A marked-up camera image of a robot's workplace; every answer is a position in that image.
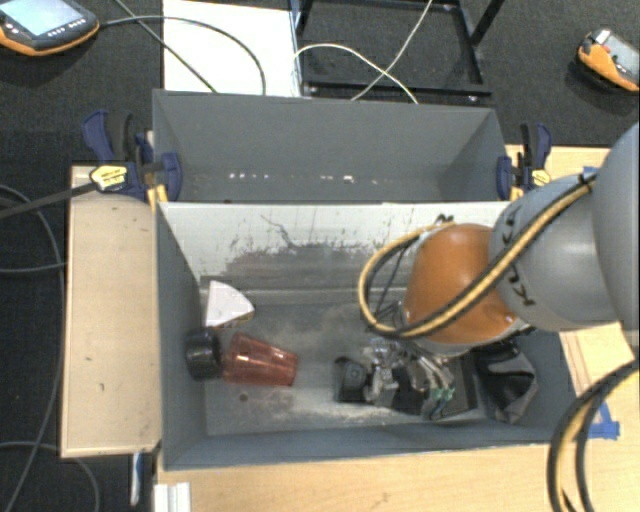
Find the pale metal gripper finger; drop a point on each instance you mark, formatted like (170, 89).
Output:
(381, 351)
(380, 382)

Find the small black boxy object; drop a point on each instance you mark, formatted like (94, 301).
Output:
(350, 381)

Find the grey and black cloth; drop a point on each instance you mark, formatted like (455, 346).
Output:
(510, 385)

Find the red translucent plastic cup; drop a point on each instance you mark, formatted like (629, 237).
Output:
(260, 361)

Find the grey metal bin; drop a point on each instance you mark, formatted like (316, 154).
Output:
(310, 235)

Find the white wedge-shaped object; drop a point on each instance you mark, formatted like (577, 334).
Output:
(226, 302)

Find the black round cap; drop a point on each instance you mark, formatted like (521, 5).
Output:
(201, 356)

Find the pale wood flat board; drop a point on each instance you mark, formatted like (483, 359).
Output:
(110, 320)

